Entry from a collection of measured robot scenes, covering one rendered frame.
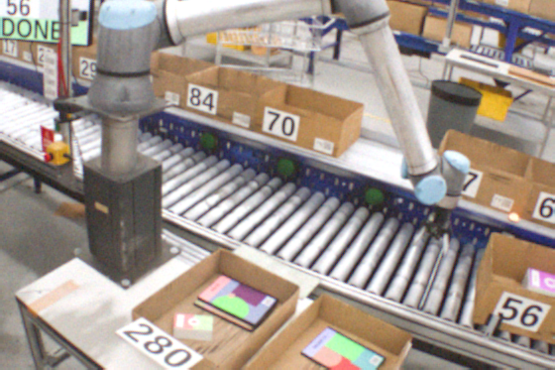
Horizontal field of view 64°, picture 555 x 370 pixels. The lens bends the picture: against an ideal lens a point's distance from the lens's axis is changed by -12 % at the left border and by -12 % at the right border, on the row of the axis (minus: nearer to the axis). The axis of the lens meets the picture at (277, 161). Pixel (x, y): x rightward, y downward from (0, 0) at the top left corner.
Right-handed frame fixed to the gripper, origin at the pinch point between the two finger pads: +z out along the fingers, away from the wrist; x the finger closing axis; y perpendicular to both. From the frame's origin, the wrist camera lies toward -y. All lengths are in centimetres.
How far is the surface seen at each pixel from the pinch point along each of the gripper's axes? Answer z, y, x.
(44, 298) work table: 5, 89, -89
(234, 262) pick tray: -2, 47, -51
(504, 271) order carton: 1.8, -5.2, 29.1
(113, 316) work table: 5, 81, -69
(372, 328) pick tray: -1, 50, -6
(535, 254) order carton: -8.1, -6.1, 37.3
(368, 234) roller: 5.5, -4.6, -23.9
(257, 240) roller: 6, 22, -56
